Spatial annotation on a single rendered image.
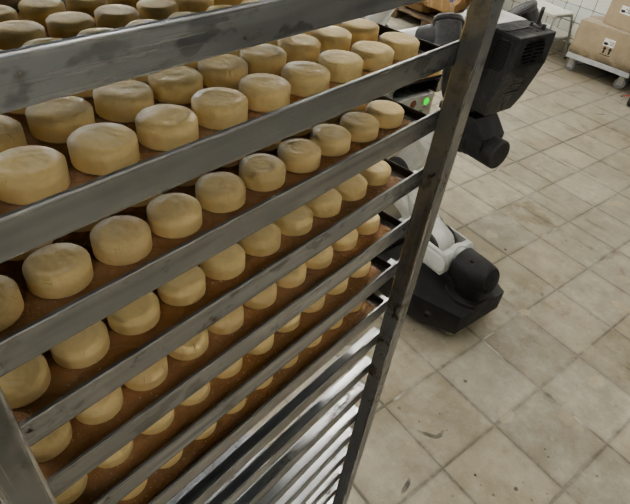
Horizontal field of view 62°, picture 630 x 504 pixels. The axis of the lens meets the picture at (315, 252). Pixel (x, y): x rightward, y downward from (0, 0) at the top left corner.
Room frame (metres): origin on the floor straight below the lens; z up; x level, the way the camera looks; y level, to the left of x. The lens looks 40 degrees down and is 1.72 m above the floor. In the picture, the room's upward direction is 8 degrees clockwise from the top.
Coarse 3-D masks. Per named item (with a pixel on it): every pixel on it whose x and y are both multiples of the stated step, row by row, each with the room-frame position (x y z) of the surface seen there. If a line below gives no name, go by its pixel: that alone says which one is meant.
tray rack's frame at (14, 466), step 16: (0, 400) 0.18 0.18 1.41; (0, 416) 0.17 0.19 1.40; (0, 432) 0.17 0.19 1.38; (16, 432) 0.18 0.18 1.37; (0, 448) 0.17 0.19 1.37; (16, 448) 0.17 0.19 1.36; (0, 464) 0.16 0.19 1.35; (16, 464) 0.17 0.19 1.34; (32, 464) 0.18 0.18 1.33; (0, 480) 0.16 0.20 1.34; (16, 480) 0.16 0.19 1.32; (32, 480) 0.17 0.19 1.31; (256, 480) 0.75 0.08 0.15; (0, 496) 0.15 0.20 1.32; (16, 496) 0.16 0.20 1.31; (32, 496) 0.17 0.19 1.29; (48, 496) 0.18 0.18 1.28; (176, 496) 0.67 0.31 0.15
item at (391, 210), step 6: (414, 84) 2.24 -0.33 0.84; (420, 84) 2.25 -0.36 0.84; (396, 90) 2.15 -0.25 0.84; (402, 90) 2.16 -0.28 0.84; (408, 90) 2.17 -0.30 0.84; (414, 90) 2.18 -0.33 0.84; (420, 90) 2.18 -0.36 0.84; (426, 90) 2.19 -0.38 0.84; (396, 96) 2.09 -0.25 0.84; (402, 96) 2.10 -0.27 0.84; (390, 156) 2.10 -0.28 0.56; (384, 210) 2.13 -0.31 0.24; (390, 210) 2.16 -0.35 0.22; (396, 210) 2.19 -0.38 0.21; (396, 216) 2.20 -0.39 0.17
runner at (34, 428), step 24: (384, 192) 0.59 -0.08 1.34; (408, 192) 0.64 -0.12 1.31; (360, 216) 0.55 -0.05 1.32; (312, 240) 0.47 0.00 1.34; (336, 240) 0.51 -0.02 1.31; (288, 264) 0.44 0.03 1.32; (240, 288) 0.38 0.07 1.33; (264, 288) 0.41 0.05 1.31; (216, 312) 0.35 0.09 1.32; (168, 336) 0.31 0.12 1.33; (192, 336) 0.33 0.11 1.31; (120, 360) 0.27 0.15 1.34; (144, 360) 0.29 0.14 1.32; (96, 384) 0.25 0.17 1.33; (120, 384) 0.26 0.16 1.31; (48, 408) 0.22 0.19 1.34; (72, 408) 0.23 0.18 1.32; (24, 432) 0.20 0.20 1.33; (48, 432) 0.21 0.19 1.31
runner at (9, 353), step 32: (416, 128) 0.62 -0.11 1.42; (352, 160) 0.51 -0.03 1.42; (288, 192) 0.43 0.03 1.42; (320, 192) 0.47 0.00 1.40; (224, 224) 0.36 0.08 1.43; (256, 224) 0.40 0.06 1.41; (160, 256) 0.31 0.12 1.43; (192, 256) 0.33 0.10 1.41; (96, 288) 0.27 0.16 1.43; (128, 288) 0.28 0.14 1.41; (64, 320) 0.24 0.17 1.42; (96, 320) 0.26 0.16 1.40; (0, 352) 0.21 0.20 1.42; (32, 352) 0.22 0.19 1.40
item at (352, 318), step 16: (368, 304) 0.67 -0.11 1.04; (352, 320) 0.63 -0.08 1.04; (320, 336) 0.57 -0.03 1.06; (336, 336) 0.59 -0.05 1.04; (304, 352) 0.54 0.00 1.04; (320, 352) 0.55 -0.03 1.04; (288, 368) 0.51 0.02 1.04; (272, 384) 0.47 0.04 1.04; (256, 400) 0.44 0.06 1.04; (224, 416) 0.41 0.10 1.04; (240, 416) 0.41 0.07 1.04; (208, 432) 0.38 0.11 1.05; (224, 432) 0.38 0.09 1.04; (192, 448) 0.36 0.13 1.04; (208, 448) 0.36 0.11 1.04; (176, 464) 0.33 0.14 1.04; (160, 480) 0.31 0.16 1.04; (128, 496) 0.28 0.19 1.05; (144, 496) 0.28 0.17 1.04
